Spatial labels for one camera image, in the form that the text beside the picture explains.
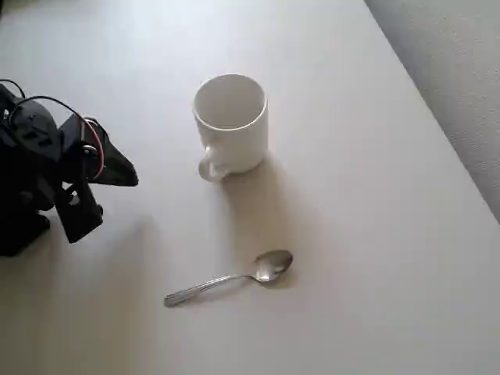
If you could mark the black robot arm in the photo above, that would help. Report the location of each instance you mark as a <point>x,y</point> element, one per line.
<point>23,133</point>

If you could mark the metal spoon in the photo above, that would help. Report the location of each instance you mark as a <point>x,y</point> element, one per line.
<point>273,265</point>

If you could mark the white ceramic mug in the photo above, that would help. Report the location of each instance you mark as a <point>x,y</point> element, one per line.
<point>234,144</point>

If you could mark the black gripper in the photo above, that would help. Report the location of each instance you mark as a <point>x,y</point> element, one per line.
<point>80,134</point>

